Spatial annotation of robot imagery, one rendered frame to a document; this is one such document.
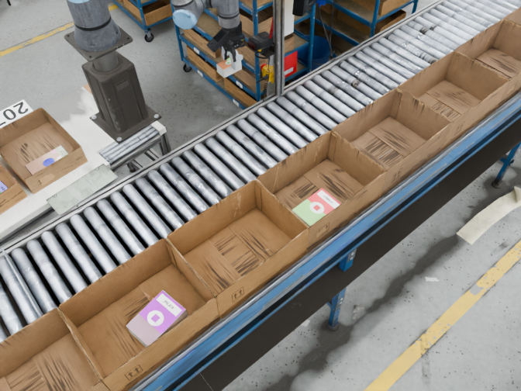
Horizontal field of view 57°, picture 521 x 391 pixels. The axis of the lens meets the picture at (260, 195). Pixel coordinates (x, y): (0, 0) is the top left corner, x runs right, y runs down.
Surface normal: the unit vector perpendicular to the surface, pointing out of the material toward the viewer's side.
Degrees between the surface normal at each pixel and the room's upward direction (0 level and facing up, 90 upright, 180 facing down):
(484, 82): 89
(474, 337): 0
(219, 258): 2
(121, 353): 1
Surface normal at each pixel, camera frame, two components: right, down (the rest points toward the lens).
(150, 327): -0.03, -0.62
